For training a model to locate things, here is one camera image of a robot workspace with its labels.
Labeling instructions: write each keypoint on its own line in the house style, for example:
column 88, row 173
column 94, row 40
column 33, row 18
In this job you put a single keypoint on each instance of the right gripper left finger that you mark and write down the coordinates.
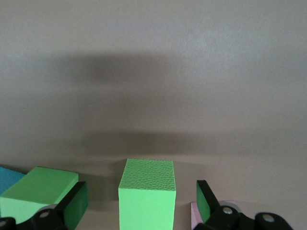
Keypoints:
column 72, row 206

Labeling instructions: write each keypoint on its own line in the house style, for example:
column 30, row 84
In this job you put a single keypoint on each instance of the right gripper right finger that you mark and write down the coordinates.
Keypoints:
column 211, row 210

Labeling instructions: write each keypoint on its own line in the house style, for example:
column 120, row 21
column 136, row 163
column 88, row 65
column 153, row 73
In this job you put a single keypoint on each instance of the pink foam cube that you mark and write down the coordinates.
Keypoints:
column 194, row 216

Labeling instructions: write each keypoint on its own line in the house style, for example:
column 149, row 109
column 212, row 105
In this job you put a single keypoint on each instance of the green foam cube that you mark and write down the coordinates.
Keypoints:
column 36, row 189
column 147, row 203

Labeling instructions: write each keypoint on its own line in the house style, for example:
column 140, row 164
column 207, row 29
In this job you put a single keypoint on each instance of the blue foam cube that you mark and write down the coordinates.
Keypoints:
column 8, row 178

